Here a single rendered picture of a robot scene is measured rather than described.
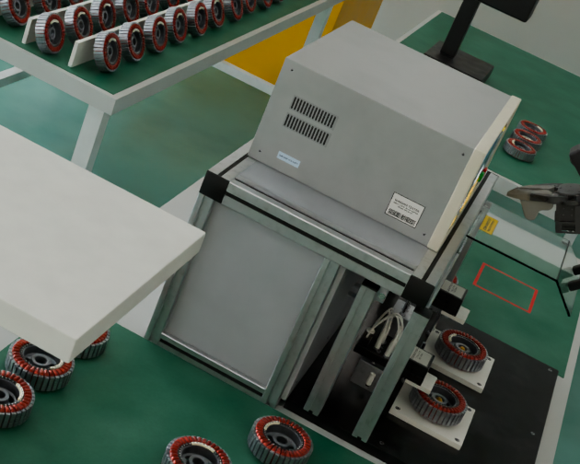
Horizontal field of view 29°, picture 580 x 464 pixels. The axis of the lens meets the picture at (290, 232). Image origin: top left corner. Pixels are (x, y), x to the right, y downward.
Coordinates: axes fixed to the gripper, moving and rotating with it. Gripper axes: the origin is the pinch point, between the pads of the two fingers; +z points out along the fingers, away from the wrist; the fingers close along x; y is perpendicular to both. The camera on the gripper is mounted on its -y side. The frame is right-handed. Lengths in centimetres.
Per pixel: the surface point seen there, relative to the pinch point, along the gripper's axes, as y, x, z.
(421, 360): 28.2, -21.9, 14.1
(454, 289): 23.5, 3.7, 12.6
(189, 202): 12, 17, 78
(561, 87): 39, 285, 20
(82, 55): -14, 62, 127
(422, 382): 31.8, -23.9, 13.5
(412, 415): 37.7, -26.5, 14.8
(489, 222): 10.4, 10.3, 6.4
